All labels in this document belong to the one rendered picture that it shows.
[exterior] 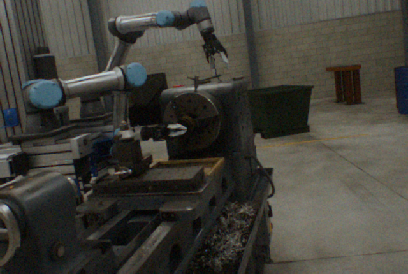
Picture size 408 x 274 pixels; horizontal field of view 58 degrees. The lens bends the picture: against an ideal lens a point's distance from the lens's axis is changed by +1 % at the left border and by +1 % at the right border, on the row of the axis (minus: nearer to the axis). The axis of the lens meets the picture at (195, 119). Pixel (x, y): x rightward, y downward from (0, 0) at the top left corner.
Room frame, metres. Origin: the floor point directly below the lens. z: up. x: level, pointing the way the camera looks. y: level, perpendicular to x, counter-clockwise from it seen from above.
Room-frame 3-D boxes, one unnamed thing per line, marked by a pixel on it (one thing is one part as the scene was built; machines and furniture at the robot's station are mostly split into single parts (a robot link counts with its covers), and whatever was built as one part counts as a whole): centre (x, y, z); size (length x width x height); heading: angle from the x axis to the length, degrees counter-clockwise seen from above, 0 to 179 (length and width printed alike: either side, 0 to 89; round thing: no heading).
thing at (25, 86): (1.68, 0.70, 1.33); 0.13 x 0.12 x 0.14; 34
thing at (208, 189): (1.32, 0.22, 0.90); 0.47 x 0.30 x 0.06; 72
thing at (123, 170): (1.42, 0.27, 0.99); 0.20 x 0.10 x 0.05; 162
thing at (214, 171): (1.66, 0.10, 0.89); 0.36 x 0.30 x 0.04; 72
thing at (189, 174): (1.37, 0.22, 0.95); 0.43 x 0.17 x 0.05; 72
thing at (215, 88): (2.33, -0.10, 1.06); 0.59 x 0.48 x 0.39; 162
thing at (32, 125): (1.69, 0.71, 1.21); 0.15 x 0.15 x 0.10
